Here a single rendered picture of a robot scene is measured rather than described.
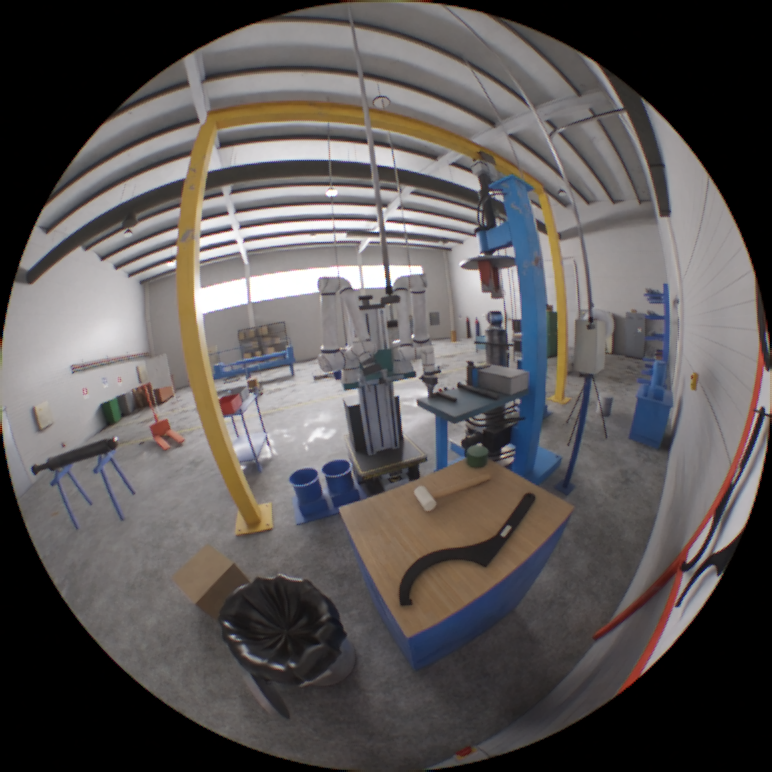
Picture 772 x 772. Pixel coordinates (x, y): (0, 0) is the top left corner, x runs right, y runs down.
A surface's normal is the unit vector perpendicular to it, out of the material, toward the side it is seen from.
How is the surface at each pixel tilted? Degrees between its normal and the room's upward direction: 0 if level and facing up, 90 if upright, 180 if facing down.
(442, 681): 0
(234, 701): 0
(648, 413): 90
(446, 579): 0
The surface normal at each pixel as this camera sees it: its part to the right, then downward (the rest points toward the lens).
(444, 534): -0.11, -0.96
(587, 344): -0.91, 0.20
